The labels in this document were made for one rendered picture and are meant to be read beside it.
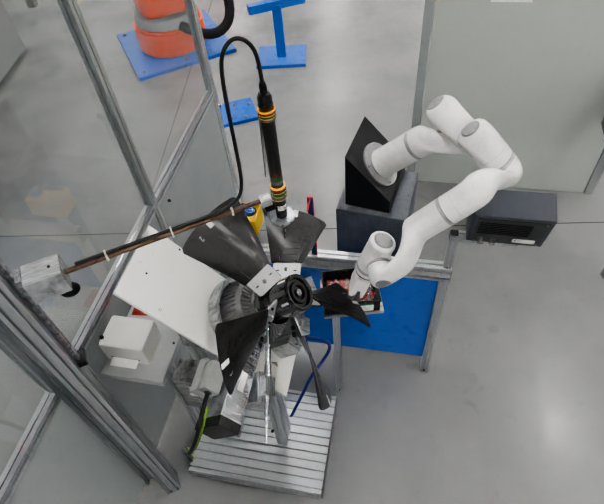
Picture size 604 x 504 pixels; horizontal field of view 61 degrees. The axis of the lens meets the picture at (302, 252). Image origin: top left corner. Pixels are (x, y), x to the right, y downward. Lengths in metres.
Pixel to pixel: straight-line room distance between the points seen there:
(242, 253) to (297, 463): 1.28
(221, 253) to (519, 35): 2.16
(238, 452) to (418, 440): 0.85
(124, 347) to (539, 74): 2.56
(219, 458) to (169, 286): 1.18
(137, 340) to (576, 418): 2.06
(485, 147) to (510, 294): 1.72
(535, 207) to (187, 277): 1.16
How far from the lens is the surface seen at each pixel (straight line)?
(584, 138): 3.61
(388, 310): 2.41
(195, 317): 1.66
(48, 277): 1.37
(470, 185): 1.49
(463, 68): 3.23
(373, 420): 2.70
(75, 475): 2.15
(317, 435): 2.59
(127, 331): 1.95
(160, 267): 1.65
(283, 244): 1.72
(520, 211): 1.85
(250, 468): 2.59
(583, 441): 2.88
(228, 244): 1.53
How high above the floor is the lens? 2.51
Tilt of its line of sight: 50 degrees down
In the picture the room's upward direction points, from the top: 7 degrees counter-clockwise
